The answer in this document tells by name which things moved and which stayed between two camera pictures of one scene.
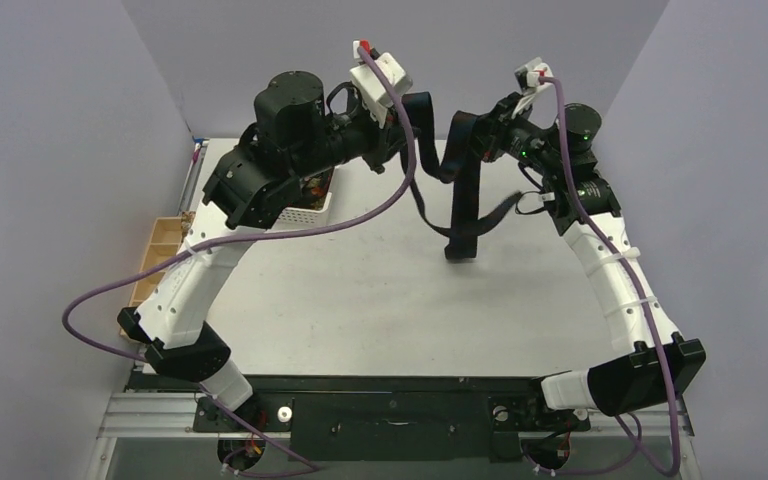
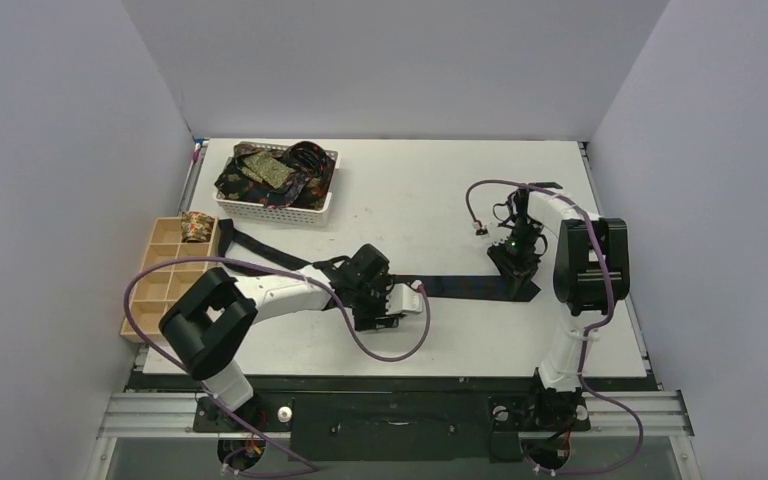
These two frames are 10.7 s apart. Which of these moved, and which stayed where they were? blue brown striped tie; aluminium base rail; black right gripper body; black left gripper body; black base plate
Moved: blue brown striped tie; black right gripper body; black left gripper body
Stayed: black base plate; aluminium base rail
